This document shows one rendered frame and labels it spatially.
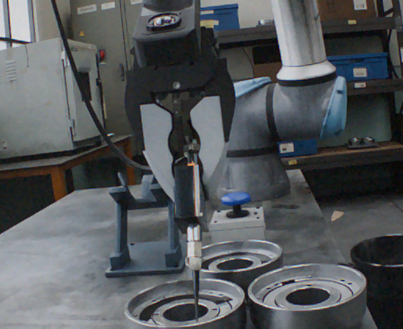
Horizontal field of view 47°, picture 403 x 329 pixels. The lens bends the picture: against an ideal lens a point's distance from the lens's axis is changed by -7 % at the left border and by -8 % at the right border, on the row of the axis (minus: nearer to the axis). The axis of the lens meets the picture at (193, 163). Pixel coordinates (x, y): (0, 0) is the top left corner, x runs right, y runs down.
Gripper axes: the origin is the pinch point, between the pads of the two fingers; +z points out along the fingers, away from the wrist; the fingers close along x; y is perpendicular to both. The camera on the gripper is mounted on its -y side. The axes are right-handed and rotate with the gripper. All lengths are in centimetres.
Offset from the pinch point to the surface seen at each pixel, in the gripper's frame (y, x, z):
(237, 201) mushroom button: 21.8, -2.9, 6.5
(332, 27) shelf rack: 343, -75, -49
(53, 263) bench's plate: 20.9, 24.4, 13.3
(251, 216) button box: 22.2, -4.4, 8.8
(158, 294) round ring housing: 0.3, 4.3, 10.0
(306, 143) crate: 352, -45, 40
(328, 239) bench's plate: 22.7, -14.7, 13.3
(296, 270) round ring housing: 2.5, -8.9, 9.6
